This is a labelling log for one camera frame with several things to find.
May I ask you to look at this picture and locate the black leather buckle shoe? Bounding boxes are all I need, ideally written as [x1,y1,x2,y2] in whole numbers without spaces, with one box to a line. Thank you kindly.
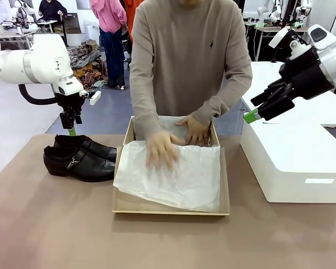
[43,145,116,183]
[53,134,119,163]

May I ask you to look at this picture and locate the black frame background table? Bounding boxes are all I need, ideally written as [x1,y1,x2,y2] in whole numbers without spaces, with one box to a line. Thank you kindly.
[244,24,309,63]

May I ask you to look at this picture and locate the seated person in black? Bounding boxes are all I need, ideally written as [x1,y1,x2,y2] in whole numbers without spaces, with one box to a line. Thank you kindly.
[38,0,69,25]

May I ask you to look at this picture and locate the white box with handle slots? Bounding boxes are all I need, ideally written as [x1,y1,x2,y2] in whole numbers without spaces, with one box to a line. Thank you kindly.
[240,112,336,204]

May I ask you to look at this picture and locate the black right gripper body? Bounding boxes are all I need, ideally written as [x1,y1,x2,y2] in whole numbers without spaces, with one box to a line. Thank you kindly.
[278,50,335,101]

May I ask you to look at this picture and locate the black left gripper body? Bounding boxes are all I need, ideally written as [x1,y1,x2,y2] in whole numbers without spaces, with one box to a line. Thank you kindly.
[57,94,86,114]

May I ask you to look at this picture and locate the white tissue paper sheet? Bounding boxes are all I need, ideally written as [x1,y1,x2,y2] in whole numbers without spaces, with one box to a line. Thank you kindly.
[113,115,222,213]

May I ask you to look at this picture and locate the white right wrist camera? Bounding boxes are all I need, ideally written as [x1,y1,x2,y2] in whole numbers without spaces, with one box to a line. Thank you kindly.
[268,27,314,61]

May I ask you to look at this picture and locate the person in beige sweater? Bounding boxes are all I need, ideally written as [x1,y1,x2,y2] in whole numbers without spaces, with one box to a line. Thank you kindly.
[128,0,253,120]

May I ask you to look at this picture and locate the pile of patterned clothes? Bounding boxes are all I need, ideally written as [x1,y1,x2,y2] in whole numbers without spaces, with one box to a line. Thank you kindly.
[68,39,110,91]

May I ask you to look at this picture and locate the person in pink hoodie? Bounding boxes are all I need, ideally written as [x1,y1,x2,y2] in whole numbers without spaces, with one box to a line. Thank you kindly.
[90,0,128,91]

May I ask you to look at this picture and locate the cardboard shoe box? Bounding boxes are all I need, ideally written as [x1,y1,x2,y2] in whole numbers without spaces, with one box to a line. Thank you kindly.
[111,115,231,217]

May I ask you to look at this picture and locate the person's left hand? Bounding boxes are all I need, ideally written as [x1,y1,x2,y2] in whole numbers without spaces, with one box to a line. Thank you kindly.
[175,114,212,146]

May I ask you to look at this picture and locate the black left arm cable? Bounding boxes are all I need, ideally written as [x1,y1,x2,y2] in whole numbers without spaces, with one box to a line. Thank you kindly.
[17,83,60,105]

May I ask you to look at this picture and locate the white background desk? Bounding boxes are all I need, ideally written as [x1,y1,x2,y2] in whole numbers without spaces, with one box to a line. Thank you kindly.
[0,27,38,43]

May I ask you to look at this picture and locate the person's left forearm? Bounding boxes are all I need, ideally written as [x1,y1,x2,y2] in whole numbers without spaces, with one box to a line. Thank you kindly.
[192,84,253,127]

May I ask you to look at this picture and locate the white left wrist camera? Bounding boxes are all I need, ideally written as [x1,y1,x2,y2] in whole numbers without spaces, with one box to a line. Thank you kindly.
[88,90,102,106]

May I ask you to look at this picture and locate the person's right hand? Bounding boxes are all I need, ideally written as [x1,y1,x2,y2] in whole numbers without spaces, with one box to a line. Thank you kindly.
[145,131,187,171]

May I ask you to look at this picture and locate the person in orange top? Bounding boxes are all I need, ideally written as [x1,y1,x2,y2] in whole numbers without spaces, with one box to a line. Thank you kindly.
[124,0,138,43]

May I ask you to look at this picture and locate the white waste bin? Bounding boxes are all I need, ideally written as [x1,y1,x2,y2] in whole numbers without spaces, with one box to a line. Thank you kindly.
[85,24,101,43]

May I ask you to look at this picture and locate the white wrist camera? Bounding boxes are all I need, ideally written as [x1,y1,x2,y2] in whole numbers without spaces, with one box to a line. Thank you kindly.
[268,27,314,61]
[88,90,102,106]

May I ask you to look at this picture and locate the person's right forearm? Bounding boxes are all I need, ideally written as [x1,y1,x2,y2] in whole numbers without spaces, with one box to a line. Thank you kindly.
[130,92,164,138]

